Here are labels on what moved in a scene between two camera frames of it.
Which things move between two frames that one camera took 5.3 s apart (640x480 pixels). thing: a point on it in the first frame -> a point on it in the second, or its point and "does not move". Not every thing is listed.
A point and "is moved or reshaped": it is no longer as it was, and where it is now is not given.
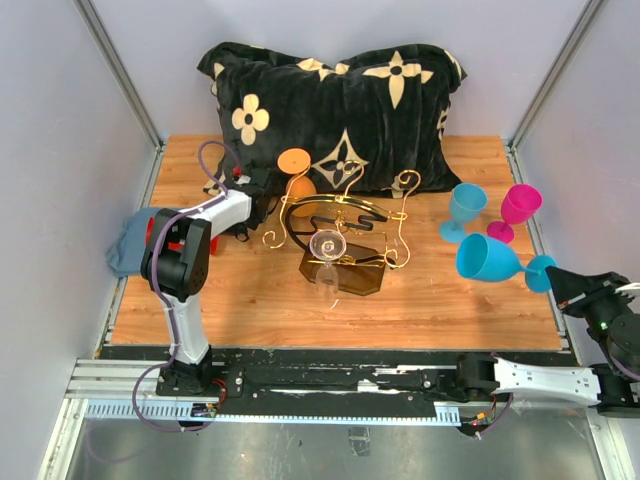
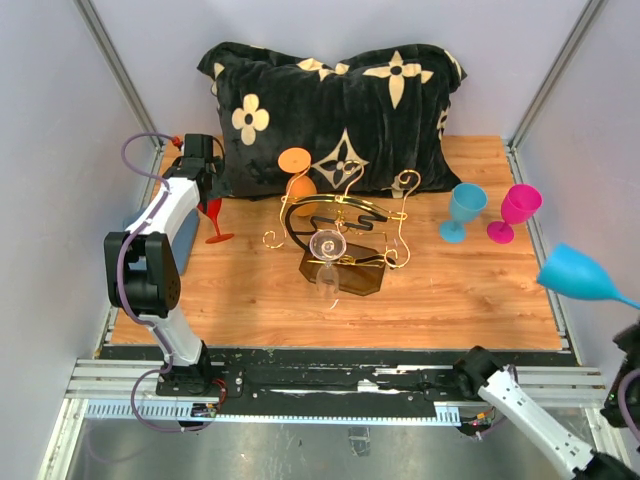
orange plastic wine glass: x=301 y=191 does not move
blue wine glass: x=466 y=201 does not move
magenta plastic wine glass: x=517 y=206 does not move
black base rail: x=368 y=376 does not move
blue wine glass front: x=488 y=259 is moved or reshaped
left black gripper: x=242 y=232 -> x=216 y=167
